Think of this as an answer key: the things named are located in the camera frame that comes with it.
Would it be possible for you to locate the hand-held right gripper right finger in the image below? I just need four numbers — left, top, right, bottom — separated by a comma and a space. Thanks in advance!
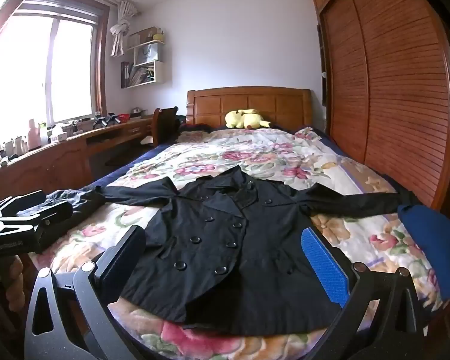
301, 227, 426, 360

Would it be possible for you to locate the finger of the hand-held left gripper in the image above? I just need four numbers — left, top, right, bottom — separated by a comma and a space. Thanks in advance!
0, 190, 47, 216
0, 200, 74, 233

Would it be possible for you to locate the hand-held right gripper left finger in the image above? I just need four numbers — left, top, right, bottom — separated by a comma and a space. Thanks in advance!
24, 225, 147, 360

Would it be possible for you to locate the black button coat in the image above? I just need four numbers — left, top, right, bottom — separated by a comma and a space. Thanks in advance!
97, 166, 417, 336

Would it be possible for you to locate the person's left hand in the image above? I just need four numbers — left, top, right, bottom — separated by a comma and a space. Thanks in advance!
0, 256, 26, 313

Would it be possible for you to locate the dark grey garment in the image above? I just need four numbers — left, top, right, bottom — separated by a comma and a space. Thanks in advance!
45, 188, 106, 220

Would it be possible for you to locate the wooden desk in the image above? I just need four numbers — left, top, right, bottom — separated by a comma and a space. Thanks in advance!
0, 114, 158, 203

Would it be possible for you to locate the pink bottle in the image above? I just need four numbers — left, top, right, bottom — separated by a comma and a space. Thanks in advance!
27, 119, 42, 151

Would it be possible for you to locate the black desk device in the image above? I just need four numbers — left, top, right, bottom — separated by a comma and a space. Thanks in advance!
92, 112, 121, 128

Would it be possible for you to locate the blue pillow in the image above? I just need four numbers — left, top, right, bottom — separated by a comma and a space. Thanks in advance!
397, 204, 450, 302

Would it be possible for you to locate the wooden chair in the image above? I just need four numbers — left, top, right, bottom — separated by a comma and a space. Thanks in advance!
152, 107, 181, 147

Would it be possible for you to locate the floral blanket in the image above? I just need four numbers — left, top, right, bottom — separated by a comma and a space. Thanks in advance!
30, 127, 447, 360

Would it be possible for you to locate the wooden bed headboard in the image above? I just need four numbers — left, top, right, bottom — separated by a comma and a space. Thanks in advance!
186, 86, 313, 130

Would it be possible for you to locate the yellow plush toy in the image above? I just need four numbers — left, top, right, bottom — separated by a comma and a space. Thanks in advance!
225, 109, 272, 130

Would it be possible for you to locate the wooden slatted wardrobe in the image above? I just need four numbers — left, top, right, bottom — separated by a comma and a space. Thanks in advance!
311, 0, 450, 211

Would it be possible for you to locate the tied white curtain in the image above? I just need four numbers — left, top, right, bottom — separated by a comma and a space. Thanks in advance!
110, 0, 139, 58

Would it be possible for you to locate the window with wooden frame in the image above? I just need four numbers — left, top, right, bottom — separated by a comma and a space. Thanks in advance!
0, 0, 109, 147

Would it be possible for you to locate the white wall shelf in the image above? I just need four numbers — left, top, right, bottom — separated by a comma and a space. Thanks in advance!
121, 26, 166, 90

